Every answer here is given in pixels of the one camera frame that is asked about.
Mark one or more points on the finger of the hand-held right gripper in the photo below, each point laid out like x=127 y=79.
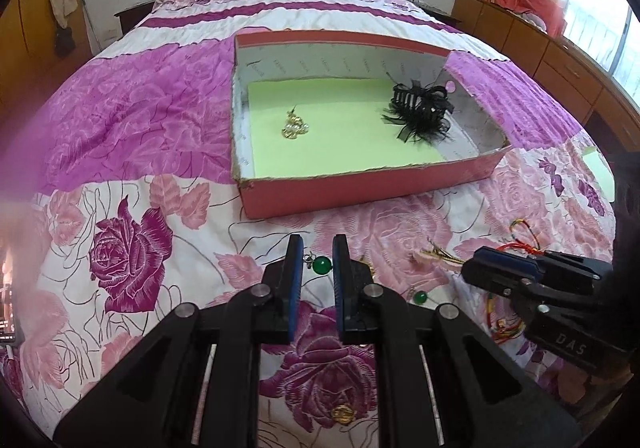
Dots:
x=505 y=260
x=492 y=280

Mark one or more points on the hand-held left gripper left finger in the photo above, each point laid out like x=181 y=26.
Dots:
x=295 y=280

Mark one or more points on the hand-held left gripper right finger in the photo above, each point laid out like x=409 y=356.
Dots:
x=342 y=280

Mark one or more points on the green bead earring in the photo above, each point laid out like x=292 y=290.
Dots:
x=320 y=264
x=420 y=297

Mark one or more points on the gold tassel earring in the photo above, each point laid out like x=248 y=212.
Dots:
x=442 y=255

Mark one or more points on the red cardboard box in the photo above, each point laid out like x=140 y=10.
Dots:
x=360 y=190

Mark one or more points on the light green paper sheet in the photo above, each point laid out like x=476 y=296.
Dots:
x=599 y=173

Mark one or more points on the small gold ornament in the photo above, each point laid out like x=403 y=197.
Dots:
x=342 y=414

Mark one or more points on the gold pearl brooch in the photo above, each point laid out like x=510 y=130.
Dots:
x=296 y=125

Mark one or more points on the light green paper lining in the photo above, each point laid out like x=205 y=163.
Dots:
x=340 y=120

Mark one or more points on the black feather hair claw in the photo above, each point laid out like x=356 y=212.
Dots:
x=417 y=108

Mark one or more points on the long wooden cabinet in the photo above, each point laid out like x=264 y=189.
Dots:
x=550 y=58

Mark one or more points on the bed with floral cover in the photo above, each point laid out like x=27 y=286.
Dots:
x=150 y=128

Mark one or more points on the window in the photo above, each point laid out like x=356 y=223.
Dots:
x=605 y=18

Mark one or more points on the dark wooden nightstand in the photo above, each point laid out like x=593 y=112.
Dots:
x=132 y=18

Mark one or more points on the white rod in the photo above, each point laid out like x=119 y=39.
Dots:
x=90 y=28

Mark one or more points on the hanging dark bag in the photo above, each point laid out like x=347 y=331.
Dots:
x=64 y=42

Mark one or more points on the brown wooden wardrobe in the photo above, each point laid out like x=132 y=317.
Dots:
x=30 y=38

